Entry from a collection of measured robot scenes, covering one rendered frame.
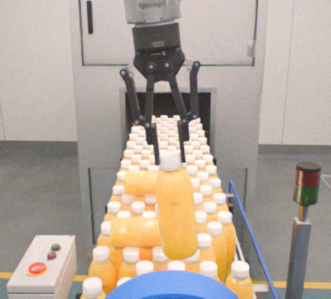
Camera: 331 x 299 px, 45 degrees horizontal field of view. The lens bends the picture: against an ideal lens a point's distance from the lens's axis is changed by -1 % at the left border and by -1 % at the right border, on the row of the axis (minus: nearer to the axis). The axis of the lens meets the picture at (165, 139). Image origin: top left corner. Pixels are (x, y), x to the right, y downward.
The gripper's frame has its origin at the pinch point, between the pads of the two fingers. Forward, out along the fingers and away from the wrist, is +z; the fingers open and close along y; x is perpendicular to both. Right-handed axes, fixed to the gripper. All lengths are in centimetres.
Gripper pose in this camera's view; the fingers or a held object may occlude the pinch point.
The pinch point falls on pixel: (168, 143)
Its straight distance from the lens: 69.8
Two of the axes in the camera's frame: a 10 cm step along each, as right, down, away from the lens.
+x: 0.2, -3.3, 9.4
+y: 9.9, -1.0, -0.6
